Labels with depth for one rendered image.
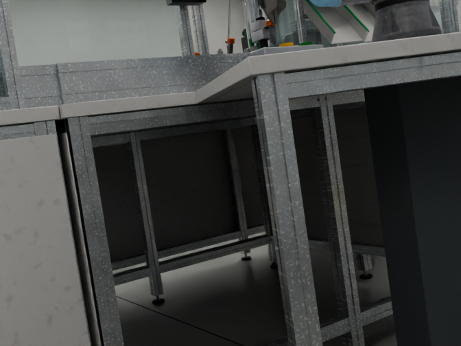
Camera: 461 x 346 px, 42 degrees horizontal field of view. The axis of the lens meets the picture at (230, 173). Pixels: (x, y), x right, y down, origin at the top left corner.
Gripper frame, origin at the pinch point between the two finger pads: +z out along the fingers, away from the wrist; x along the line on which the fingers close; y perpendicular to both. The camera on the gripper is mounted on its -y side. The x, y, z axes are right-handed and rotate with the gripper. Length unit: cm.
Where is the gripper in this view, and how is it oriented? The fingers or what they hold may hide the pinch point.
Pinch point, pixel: (272, 20)
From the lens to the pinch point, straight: 188.2
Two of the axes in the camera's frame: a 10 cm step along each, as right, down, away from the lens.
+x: 8.3, -1.5, 5.3
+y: 5.3, -0.3, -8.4
